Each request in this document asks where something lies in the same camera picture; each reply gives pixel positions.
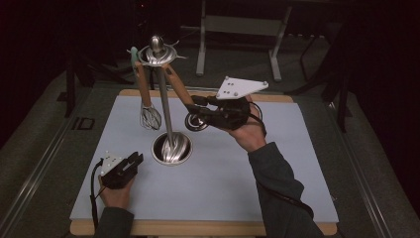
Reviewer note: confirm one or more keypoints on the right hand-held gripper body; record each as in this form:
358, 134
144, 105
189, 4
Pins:
231, 112

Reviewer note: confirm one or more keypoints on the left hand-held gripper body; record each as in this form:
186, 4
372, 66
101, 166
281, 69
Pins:
112, 178

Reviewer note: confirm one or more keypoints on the steel utensil rack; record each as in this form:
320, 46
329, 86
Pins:
166, 109

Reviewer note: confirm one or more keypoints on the person's left hand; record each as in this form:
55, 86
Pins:
115, 198

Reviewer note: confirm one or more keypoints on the person's right hand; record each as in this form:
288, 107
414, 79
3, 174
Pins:
252, 135

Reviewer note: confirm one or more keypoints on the pale blue table mat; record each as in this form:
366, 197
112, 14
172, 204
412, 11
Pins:
204, 185

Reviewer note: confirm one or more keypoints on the white metal stand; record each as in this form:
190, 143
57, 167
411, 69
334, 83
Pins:
241, 25

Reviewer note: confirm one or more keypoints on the dark metal stand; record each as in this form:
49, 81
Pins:
70, 89
341, 105

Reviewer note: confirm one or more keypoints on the black floor bracket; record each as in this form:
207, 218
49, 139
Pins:
75, 123

